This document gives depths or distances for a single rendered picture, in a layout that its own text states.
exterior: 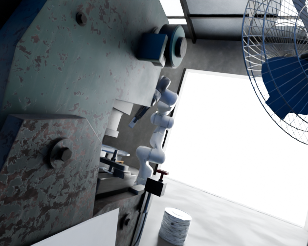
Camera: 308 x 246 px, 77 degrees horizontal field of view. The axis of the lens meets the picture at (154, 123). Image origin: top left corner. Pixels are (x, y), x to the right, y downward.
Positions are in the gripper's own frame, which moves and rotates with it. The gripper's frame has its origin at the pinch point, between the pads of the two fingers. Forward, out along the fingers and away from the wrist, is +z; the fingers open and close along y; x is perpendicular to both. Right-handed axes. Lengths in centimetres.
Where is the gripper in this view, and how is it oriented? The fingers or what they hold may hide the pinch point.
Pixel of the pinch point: (133, 122)
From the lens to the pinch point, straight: 121.7
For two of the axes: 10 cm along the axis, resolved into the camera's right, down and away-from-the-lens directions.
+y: -4.2, 0.1, 9.1
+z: -5.6, 7.9, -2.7
